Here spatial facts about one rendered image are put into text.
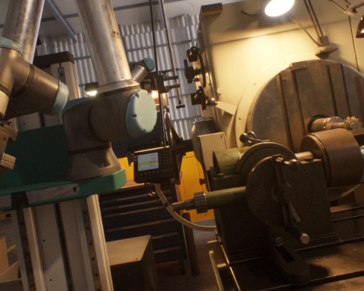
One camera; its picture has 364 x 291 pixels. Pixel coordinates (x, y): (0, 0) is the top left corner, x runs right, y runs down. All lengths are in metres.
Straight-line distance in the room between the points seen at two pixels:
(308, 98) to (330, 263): 0.67
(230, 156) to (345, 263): 0.40
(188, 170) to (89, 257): 2.91
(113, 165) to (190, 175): 3.10
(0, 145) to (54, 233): 0.83
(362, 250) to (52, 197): 0.93
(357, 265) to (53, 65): 1.21
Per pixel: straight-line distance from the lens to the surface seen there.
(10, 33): 0.97
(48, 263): 1.49
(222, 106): 1.28
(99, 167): 1.05
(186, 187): 4.15
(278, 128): 1.26
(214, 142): 1.21
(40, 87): 0.76
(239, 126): 1.30
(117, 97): 0.96
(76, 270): 1.45
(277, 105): 1.27
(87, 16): 1.02
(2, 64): 0.72
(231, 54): 1.36
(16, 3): 1.03
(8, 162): 0.62
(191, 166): 4.12
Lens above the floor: 1.37
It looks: level
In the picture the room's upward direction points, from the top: 10 degrees counter-clockwise
